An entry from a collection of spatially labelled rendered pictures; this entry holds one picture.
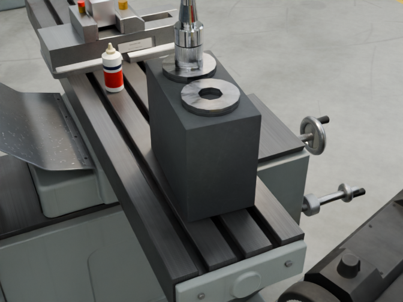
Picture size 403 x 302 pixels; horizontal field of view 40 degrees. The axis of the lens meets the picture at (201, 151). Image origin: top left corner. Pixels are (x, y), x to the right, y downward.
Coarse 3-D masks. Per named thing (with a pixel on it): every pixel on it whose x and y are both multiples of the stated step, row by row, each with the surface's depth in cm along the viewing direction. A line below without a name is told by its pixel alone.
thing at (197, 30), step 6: (174, 24) 87; (180, 24) 87; (198, 24) 87; (174, 30) 87; (180, 30) 85; (186, 30) 85; (192, 30) 85; (198, 30) 86; (186, 36) 86; (192, 36) 86
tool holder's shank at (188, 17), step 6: (186, 0) 83; (192, 0) 83; (180, 6) 85; (186, 6) 84; (192, 6) 84; (180, 12) 85; (186, 12) 84; (192, 12) 84; (180, 18) 85; (186, 18) 85; (192, 18) 85; (198, 18) 86; (186, 24) 86; (192, 24) 86
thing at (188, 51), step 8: (176, 40) 87; (184, 40) 86; (192, 40) 86; (200, 40) 87; (176, 48) 88; (184, 48) 87; (192, 48) 87; (200, 48) 88; (176, 56) 89; (184, 56) 88; (192, 56) 88; (200, 56) 89; (176, 64) 90; (184, 64) 89; (192, 64) 89; (200, 64) 90
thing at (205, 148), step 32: (160, 64) 93; (160, 96) 89; (192, 96) 83; (224, 96) 83; (160, 128) 94; (192, 128) 79; (224, 128) 81; (256, 128) 83; (160, 160) 100; (192, 160) 82; (224, 160) 84; (256, 160) 87; (192, 192) 86; (224, 192) 88
